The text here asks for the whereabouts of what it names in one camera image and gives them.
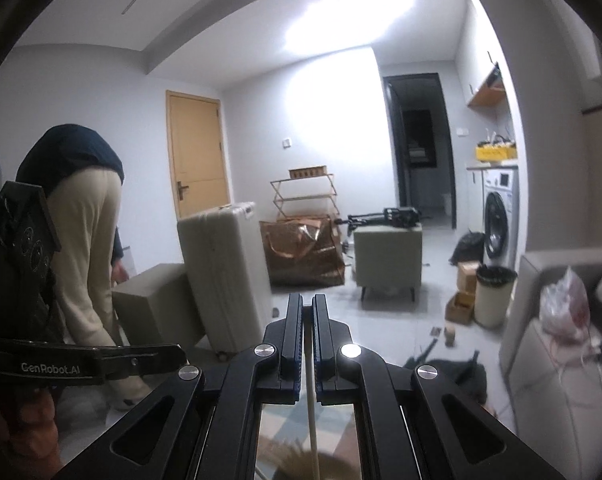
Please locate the grey sofa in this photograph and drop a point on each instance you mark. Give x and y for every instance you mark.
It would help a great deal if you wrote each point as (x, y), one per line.
(546, 385)

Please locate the shiny brown bag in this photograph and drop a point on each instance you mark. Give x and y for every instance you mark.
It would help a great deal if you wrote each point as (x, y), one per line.
(296, 250)

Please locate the clear plastic bag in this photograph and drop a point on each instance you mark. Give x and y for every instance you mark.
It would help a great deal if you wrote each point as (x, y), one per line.
(563, 305)

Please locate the wooden wall shelf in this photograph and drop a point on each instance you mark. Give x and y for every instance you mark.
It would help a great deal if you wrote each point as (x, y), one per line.
(488, 95)

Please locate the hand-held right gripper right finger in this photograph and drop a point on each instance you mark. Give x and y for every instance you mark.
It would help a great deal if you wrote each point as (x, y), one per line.
(321, 340)

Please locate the yellow crate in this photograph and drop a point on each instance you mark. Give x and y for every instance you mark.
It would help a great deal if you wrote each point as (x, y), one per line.
(496, 152)

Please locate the grey cube stool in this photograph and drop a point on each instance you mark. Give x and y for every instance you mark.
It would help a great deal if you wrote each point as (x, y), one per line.
(151, 295)

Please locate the small wooden block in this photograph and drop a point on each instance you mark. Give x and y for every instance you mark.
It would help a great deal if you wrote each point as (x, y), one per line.
(451, 337)

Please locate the white washing machine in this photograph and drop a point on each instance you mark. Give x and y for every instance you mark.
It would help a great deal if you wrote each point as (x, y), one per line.
(501, 220)

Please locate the beige hard suitcase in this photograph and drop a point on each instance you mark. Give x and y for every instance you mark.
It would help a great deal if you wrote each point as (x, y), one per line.
(221, 270)

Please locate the wooden folding rack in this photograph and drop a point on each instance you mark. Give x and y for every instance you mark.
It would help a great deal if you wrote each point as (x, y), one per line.
(301, 197)

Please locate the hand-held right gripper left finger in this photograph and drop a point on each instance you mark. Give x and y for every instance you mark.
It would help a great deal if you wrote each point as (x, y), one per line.
(296, 340)

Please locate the grey ottoman with legs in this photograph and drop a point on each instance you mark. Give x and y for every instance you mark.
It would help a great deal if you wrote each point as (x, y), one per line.
(386, 255)

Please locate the black garbage bag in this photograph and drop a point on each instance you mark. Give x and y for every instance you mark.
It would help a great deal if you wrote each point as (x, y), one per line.
(468, 249)

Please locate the checkered tablecloth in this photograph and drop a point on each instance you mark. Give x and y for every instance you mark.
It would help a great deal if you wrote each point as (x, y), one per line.
(281, 422)

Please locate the wooden door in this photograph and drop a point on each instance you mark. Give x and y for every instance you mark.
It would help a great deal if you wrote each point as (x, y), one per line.
(196, 150)

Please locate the small wooden crate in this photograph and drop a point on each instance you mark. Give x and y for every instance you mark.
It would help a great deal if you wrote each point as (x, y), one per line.
(307, 172)

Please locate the open flat cardboard box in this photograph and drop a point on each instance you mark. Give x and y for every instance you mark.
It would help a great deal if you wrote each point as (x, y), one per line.
(460, 309)

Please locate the beige trash bin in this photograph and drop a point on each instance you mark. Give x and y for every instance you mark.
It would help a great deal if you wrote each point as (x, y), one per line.
(491, 305)

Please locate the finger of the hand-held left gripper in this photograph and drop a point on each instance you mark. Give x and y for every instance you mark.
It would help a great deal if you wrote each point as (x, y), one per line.
(146, 360)

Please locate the single bamboo chopstick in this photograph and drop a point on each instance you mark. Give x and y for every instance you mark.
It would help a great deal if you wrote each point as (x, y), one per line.
(311, 420)

